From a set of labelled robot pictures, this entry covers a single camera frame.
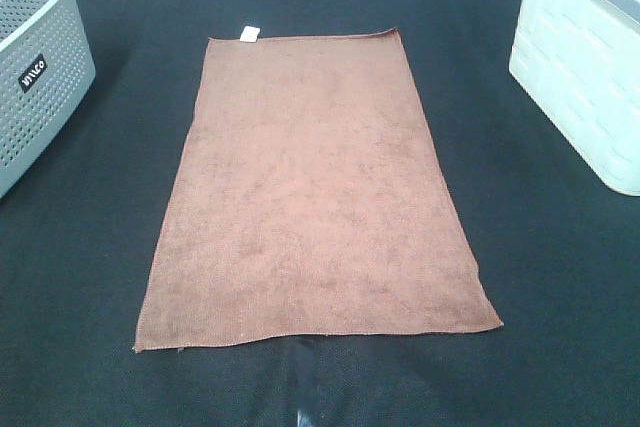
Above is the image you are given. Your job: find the brown microfiber towel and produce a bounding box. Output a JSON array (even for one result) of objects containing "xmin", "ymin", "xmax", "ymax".
[{"xmin": 134, "ymin": 29, "xmax": 502, "ymax": 352}]

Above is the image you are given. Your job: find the black table mat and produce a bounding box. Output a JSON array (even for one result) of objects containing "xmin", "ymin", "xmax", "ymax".
[{"xmin": 1, "ymin": 0, "xmax": 639, "ymax": 426}]

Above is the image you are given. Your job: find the white plastic storage bin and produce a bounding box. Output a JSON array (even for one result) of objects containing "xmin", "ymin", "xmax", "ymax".
[{"xmin": 509, "ymin": 0, "xmax": 639, "ymax": 196}]

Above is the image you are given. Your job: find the grey perforated plastic basket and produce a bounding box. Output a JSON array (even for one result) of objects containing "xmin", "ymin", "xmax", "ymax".
[{"xmin": 1, "ymin": 0, "xmax": 96, "ymax": 193}]

